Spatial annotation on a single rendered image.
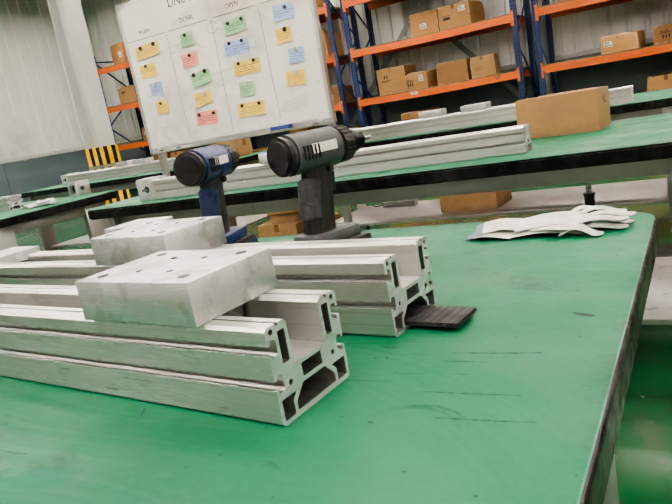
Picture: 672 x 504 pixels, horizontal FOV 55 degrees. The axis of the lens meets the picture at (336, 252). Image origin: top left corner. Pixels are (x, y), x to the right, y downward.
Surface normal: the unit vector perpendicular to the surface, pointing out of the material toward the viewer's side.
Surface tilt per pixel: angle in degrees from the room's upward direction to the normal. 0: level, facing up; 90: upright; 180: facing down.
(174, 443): 0
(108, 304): 90
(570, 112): 89
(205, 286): 90
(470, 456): 0
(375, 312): 90
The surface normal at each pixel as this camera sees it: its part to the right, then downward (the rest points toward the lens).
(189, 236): 0.82, -0.02
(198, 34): -0.48, 0.27
